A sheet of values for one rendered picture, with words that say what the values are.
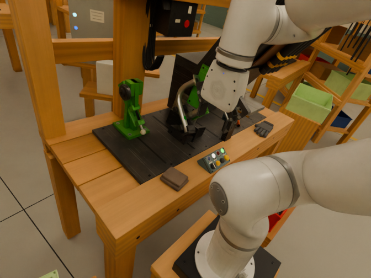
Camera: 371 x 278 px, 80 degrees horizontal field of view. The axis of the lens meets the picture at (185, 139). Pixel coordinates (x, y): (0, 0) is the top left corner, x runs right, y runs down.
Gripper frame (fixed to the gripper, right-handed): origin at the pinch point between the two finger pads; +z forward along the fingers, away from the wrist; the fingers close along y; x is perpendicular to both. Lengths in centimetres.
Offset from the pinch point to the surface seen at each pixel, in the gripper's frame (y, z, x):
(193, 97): -37, 19, 36
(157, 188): -13.4, 40.0, -2.5
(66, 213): -65, 101, -23
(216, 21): -659, 108, 873
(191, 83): -39, 12, 35
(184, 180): -8.6, 37.2, 7.4
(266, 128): -10, 38, 84
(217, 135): -24, 40, 50
